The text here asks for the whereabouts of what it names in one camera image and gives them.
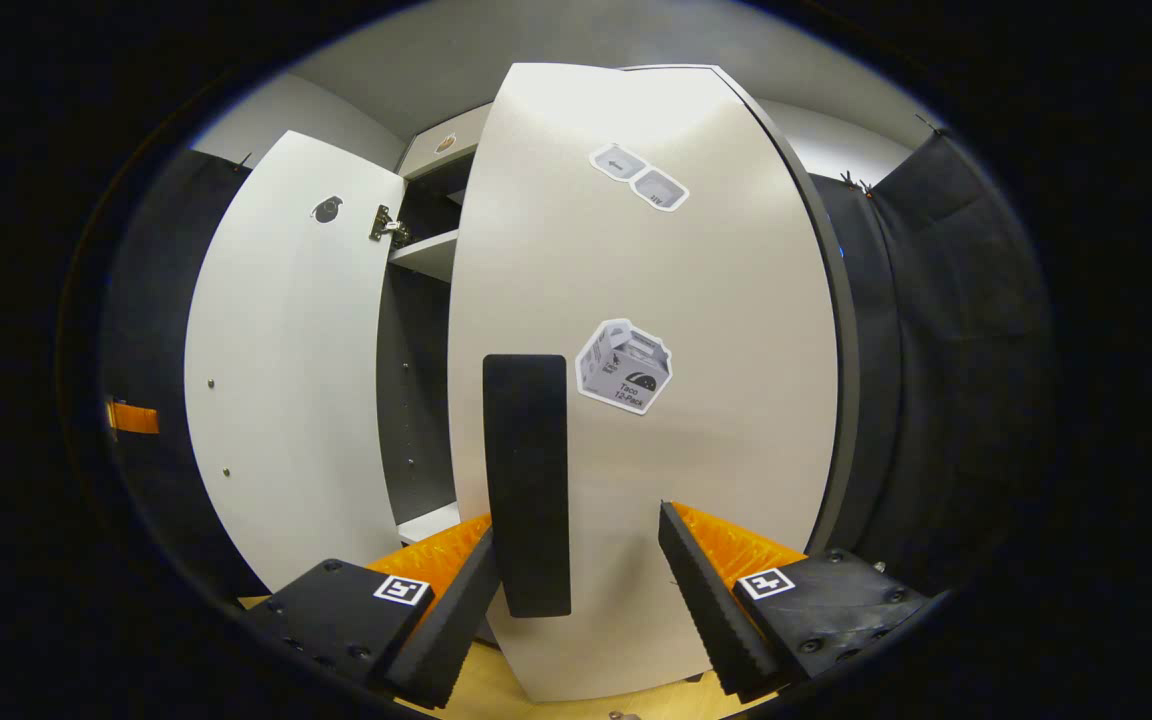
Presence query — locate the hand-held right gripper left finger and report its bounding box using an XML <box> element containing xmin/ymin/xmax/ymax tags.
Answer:
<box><xmin>239</xmin><ymin>514</ymin><xmax>503</xmax><ymax>711</ymax></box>

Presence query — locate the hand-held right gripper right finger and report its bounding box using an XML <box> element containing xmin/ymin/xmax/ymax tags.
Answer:
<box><xmin>657</xmin><ymin>500</ymin><xmax>933</xmax><ymax>701</ymax></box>

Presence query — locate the white shoe cabinet door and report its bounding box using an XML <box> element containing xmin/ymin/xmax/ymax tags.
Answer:
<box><xmin>446</xmin><ymin>62</ymin><xmax>842</xmax><ymax>703</ymax></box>
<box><xmin>183</xmin><ymin>130</ymin><xmax>409</xmax><ymax>593</ymax></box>

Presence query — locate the metal door hinge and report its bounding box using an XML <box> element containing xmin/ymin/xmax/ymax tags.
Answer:
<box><xmin>368</xmin><ymin>204</ymin><xmax>411</xmax><ymax>250</ymax></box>

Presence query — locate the black backdrop cloth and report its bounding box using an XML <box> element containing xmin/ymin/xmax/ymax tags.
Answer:
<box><xmin>808</xmin><ymin>128</ymin><xmax>1052</xmax><ymax>601</ymax></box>

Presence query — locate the black door handle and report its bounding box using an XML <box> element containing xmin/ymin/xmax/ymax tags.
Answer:
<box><xmin>482</xmin><ymin>353</ymin><xmax>573</xmax><ymax>619</ymax></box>

